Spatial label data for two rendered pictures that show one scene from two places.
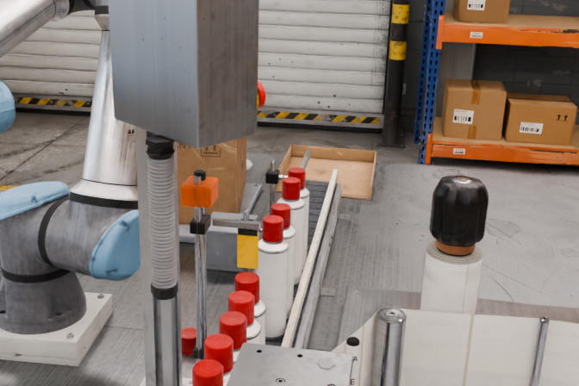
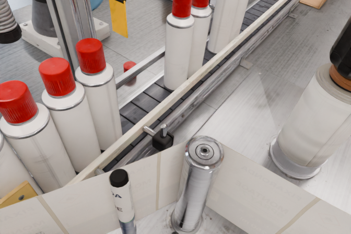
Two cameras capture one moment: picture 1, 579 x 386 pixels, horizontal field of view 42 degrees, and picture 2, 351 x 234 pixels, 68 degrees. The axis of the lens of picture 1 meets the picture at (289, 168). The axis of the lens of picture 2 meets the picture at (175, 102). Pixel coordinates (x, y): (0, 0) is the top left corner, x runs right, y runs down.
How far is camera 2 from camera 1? 0.76 m
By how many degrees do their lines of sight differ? 34
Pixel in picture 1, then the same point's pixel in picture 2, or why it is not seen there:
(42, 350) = (46, 46)
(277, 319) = (175, 79)
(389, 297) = (281, 86)
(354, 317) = (243, 94)
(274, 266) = (175, 38)
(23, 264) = not seen: outside the picture
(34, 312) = (42, 22)
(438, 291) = (308, 117)
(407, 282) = (308, 75)
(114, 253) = not seen: outside the picture
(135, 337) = (108, 55)
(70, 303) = not seen: hidden behind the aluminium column
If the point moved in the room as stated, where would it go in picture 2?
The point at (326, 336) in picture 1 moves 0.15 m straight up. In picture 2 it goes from (222, 97) to (237, 46)
